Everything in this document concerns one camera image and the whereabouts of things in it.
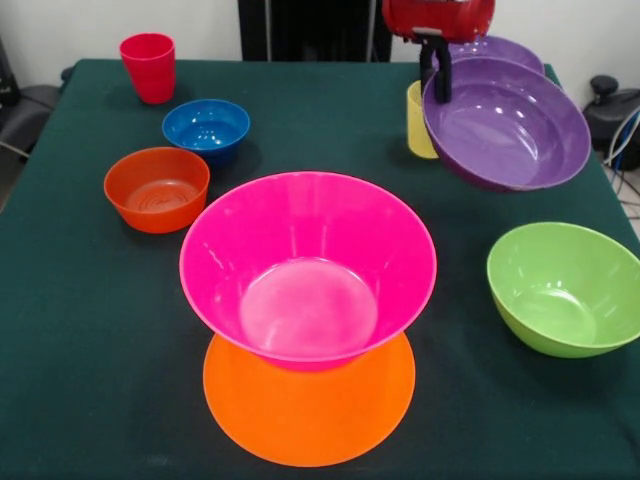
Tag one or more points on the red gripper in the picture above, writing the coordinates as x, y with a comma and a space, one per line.
435, 17

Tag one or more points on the purple plastic bowl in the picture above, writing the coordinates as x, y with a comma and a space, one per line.
500, 47
505, 130

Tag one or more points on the large pink plastic bowl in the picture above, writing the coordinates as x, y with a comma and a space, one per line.
300, 225

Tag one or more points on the small blue plastic bowl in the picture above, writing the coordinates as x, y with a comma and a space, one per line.
205, 130

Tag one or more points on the green plastic bowl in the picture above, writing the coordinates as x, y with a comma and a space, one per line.
550, 295

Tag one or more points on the small red-orange plastic bowl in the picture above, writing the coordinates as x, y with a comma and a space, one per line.
155, 200

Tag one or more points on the large orange plastic bowl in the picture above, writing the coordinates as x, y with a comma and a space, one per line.
310, 415

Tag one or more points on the yellow plastic cup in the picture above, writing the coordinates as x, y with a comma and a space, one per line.
417, 130

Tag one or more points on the red plastic cup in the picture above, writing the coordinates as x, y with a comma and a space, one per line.
147, 70

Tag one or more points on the dark green table cloth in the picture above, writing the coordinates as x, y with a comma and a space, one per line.
100, 325

